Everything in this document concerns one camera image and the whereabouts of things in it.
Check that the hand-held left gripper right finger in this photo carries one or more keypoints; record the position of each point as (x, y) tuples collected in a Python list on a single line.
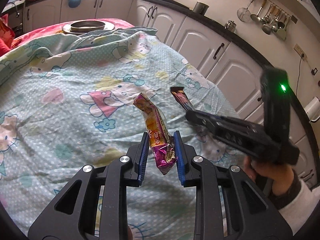
[(178, 157)]

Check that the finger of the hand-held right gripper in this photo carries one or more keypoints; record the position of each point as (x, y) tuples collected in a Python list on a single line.
[(200, 117)]

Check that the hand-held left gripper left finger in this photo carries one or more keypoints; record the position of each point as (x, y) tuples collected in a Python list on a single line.
[(143, 157)]

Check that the dark striped snack wrapper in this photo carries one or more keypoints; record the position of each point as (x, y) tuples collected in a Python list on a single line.
[(181, 100)]

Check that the purple snack wrapper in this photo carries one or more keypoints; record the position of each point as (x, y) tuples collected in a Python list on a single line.
[(155, 130)]

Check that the person's right forearm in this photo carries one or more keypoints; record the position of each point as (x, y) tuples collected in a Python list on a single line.
[(295, 200)]

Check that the person's right hand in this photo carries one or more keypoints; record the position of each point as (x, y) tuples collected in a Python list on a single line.
[(272, 177)]

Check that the white electric kettle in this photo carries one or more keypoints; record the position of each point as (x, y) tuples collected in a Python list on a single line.
[(313, 108)]

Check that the row of hanging metal utensils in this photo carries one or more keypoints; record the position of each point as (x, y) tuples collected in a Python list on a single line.
[(266, 27)]

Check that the white lower cabinets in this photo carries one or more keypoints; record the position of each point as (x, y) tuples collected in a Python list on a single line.
[(200, 37)]

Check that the cartoon cat printed blanket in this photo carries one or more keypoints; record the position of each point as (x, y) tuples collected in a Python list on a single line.
[(62, 120)]

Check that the small metal teapot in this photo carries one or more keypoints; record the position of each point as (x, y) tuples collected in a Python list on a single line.
[(230, 26)]

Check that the black countertop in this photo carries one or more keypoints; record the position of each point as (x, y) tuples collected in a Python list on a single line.
[(215, 21)]

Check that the metal pot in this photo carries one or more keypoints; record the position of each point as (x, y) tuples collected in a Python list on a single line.
[(200, 7)]

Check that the metal basin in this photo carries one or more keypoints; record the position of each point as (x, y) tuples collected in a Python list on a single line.
[(87, 26)]

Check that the red table cover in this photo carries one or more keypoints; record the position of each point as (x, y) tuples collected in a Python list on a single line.
[(37, 32)]

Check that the blue plastic basin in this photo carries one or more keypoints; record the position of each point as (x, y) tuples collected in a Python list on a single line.
[(74, 1)]

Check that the red floral cloth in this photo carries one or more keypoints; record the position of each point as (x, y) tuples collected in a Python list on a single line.
[(5, 35)]

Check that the black wall hook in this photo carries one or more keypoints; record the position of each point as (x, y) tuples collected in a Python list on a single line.
[(314, 71)]

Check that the wall socket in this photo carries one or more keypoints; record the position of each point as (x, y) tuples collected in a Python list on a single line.
[(300, 52)]

